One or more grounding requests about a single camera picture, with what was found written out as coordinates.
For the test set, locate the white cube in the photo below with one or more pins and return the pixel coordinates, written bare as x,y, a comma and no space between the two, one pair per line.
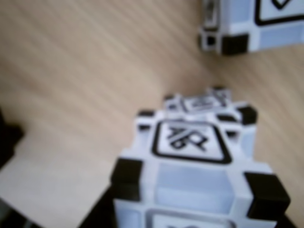
240,23
204,103
190,185

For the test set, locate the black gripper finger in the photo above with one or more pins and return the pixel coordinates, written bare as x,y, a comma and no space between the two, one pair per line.
99,213

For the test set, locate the white cube, diamond symbol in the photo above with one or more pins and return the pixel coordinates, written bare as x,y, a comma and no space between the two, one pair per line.
204,103

